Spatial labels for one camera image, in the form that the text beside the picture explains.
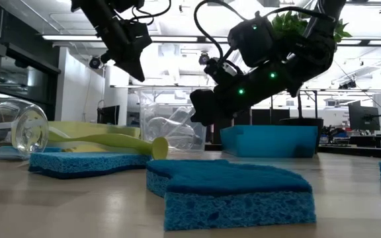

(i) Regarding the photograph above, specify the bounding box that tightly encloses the black cabinet row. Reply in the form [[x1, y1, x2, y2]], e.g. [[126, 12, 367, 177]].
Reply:
[[210, 106, 310, 126]]

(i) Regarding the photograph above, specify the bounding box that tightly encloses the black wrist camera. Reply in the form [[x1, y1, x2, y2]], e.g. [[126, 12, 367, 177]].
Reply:
[[123, 20, 153, 51], [204, 56, 244, 84]]

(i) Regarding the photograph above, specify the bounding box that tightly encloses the green dish brush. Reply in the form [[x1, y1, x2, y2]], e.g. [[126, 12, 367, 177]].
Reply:
[[47, 130, 170, 161]]

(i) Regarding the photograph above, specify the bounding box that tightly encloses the long ceiling light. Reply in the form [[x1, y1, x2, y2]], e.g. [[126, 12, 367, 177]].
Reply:
[[41, 34, 381, 46]]

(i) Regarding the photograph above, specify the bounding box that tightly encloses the clear plastic bin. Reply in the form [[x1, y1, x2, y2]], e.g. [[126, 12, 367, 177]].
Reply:
[[137, 86, 208, 152]]

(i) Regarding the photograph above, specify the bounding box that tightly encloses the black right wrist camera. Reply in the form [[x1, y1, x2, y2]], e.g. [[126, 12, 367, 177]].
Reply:
[[204, 56, 244, 84]]

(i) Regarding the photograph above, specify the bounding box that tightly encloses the teal plastic bin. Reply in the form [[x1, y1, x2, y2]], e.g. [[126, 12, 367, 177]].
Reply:
[[219, 124, 319, 159]]

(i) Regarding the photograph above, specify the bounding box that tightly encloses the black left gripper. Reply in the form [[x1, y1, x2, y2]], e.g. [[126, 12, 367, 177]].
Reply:
[[101, 31, 146, 83]]

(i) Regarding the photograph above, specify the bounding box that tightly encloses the green potted plant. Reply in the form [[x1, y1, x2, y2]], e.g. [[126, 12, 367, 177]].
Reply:
[[271, 11, 353, 155]]

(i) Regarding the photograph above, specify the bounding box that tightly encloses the black monitor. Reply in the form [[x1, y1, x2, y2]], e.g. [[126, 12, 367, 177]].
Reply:
[[97, 104, 121, 126], [347, 100, 381, 132]]

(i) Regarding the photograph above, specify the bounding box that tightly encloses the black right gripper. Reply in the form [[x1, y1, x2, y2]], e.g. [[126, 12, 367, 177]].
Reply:
[[190, 71, 289, 127]]

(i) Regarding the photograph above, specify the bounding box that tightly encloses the black ceiling camera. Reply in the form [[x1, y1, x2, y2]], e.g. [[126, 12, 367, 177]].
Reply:
[[198, 52, 211, 67], [89, 55, 103, 71]]

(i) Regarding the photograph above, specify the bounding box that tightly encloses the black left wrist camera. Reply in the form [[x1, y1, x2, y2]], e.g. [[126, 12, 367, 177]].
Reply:
[[123, 20, 153, 51]]

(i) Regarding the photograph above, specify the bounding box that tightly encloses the yellow plastic bin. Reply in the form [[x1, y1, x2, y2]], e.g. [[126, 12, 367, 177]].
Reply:
[[46, 120, 142, 153]]

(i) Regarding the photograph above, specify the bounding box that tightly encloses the dark blue sponge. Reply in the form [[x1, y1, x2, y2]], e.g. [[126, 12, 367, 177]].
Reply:
[[146, 159, 318, 231]]

